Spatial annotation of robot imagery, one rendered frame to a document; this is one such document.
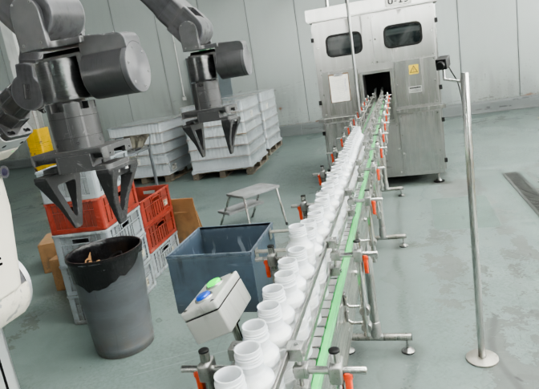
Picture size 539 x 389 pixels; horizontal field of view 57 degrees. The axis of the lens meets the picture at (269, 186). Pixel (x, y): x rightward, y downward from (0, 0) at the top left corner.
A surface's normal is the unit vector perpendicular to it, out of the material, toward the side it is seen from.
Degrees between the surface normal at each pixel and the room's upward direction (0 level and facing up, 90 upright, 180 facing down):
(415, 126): 90
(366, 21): 90
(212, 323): 90
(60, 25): 119
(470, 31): 90
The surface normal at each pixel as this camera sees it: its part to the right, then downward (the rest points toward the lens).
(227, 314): 0.85, -0.41
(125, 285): 0.68, 0.12
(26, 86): -0.21, 0.29
